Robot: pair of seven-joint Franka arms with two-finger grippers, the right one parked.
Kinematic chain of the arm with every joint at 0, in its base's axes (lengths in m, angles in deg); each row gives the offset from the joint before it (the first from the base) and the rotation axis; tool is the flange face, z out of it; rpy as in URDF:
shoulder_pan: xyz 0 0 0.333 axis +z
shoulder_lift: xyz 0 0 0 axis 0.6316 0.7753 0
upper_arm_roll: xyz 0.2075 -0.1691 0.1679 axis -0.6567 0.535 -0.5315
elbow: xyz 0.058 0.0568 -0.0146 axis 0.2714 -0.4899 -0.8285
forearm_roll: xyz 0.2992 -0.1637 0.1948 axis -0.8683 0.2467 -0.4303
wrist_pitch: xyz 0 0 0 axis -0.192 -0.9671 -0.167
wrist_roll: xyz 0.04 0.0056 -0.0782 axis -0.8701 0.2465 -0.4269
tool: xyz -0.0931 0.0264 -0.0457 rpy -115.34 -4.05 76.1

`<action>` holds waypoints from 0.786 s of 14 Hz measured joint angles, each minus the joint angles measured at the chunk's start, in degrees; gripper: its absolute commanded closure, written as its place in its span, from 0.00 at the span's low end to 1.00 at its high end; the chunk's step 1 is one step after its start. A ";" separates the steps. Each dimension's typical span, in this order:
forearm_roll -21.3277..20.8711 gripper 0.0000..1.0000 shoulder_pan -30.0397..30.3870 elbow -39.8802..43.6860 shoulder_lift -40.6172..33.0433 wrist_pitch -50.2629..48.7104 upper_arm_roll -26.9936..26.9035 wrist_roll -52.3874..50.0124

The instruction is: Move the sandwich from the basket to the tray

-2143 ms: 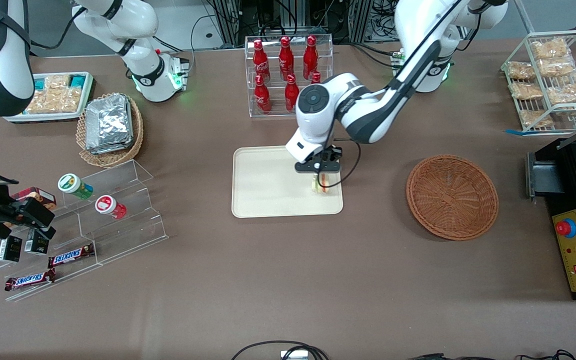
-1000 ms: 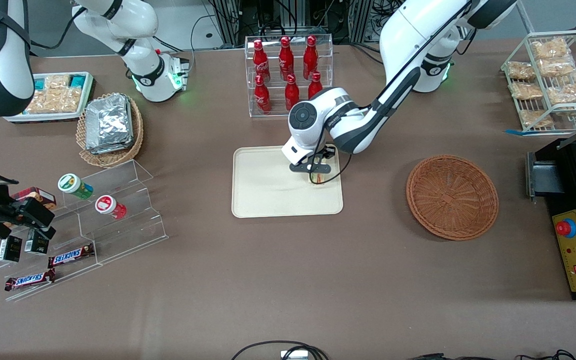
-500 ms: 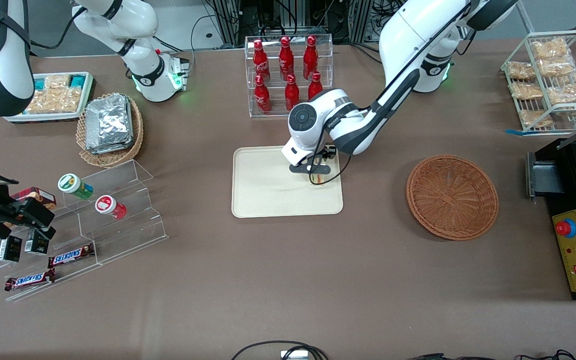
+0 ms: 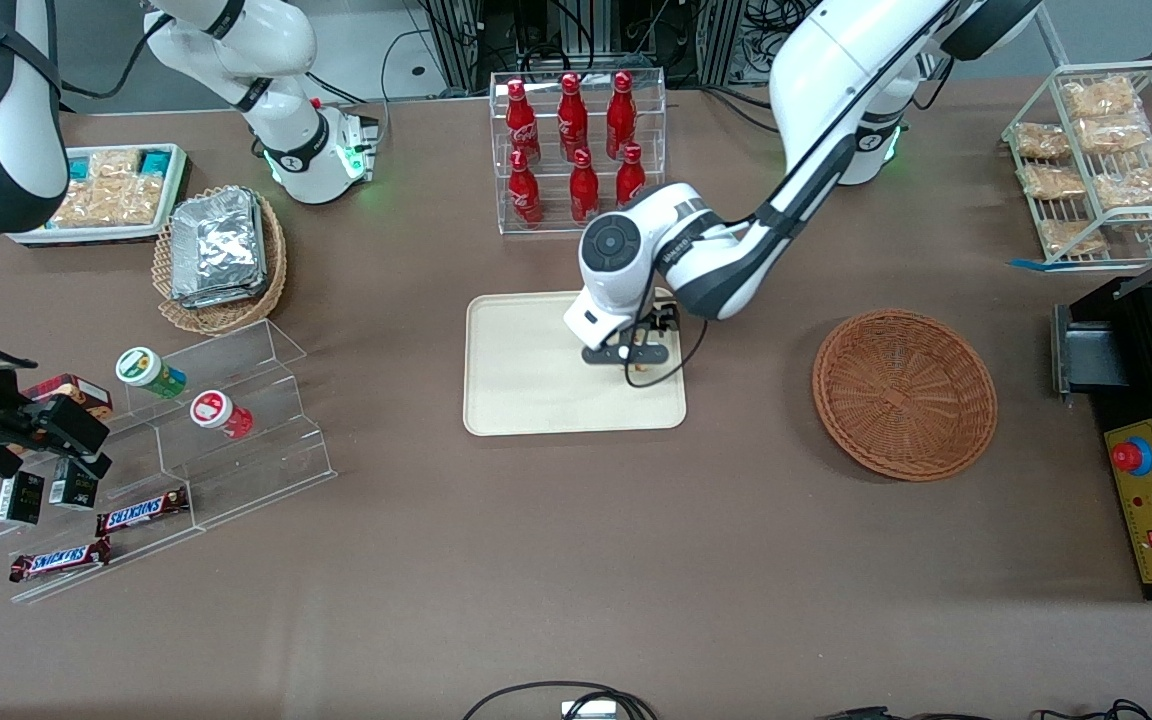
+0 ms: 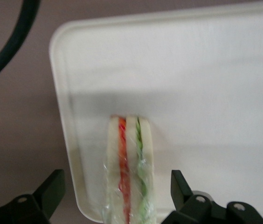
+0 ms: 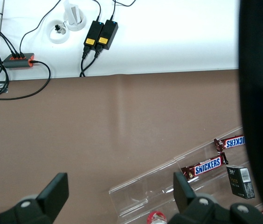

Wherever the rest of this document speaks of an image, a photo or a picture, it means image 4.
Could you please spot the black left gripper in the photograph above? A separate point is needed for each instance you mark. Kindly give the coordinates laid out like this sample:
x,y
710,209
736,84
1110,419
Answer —
x,y
664,318

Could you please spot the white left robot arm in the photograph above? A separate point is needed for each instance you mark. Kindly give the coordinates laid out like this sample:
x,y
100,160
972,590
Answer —
x,y
836,60

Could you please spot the beige plastic tray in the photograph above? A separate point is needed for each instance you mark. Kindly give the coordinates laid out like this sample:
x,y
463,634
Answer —
x,y
521,370

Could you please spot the oval light wicker basket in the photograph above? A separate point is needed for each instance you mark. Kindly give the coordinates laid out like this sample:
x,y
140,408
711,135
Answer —
x,y
221,318

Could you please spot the round brown wicker basket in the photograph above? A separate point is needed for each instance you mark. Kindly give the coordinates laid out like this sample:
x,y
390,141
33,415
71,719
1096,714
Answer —
x,y
904,395

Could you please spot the white rectangular snack tray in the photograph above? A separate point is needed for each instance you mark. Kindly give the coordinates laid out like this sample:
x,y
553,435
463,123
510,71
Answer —
x,y
171,190

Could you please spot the small black box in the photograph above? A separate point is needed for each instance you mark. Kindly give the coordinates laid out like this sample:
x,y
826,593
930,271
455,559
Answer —
x,y
19,498
72,488

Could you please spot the red brown chocolate box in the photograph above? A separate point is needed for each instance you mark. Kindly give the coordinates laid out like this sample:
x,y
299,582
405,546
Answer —
x,y
76,388

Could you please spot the brown Snickers bar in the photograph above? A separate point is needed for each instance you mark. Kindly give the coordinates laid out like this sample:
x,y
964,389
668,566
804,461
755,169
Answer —
x,y
58,560
141,511

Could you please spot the green lidded snack cup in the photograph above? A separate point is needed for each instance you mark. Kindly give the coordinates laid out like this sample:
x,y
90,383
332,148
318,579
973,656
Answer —
x,y
146,370

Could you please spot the red lidded snack cup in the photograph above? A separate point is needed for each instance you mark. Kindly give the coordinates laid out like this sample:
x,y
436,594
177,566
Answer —
x,y
216,412

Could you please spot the red cola bottle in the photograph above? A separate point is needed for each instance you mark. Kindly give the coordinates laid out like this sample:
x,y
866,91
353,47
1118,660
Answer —
x,y
522,125
524,195
630,170
584,185
621,118
572,120

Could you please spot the clear acrylic stepped display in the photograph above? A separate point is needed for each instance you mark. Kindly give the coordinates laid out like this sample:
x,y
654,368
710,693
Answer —
x,y
256,440

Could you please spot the silver foil pack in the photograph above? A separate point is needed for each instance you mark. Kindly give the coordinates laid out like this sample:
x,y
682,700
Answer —
x,y
216,240
236,299

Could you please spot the clear cracker packet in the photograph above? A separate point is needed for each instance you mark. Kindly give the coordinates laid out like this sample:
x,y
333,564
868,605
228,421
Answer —
x,y
114,165
111,203

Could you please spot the clear acrylic bottle rack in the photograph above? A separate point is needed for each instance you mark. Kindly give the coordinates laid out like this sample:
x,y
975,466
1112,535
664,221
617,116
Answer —
x,y
546,100

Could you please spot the teal snack packet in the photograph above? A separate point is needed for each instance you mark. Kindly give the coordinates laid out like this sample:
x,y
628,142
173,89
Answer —
x,y
82,167
155,162

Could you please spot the blue tape strip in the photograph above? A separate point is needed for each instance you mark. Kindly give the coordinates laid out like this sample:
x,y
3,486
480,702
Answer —
x,y
1034,265

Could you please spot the small silver device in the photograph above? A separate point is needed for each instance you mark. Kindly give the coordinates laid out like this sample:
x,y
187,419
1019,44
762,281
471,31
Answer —
x,y
588,710

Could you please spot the clear bag of snacks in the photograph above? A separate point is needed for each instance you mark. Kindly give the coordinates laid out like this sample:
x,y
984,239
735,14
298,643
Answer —
x,y
1136,185
1054,182
1096,97
1071,236
1041,141
1114,134

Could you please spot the red emergency stop button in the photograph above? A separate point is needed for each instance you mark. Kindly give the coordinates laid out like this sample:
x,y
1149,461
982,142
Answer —
x,y
1131,456

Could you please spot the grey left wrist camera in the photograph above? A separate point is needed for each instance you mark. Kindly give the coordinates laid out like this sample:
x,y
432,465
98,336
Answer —
x,y
611,354

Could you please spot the black aluminium equipment frame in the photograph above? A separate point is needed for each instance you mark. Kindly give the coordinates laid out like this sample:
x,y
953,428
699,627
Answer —
x,y
586,40

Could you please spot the black metal appliance frame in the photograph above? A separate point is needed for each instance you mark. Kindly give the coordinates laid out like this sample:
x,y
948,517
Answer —
x,y
1146,340

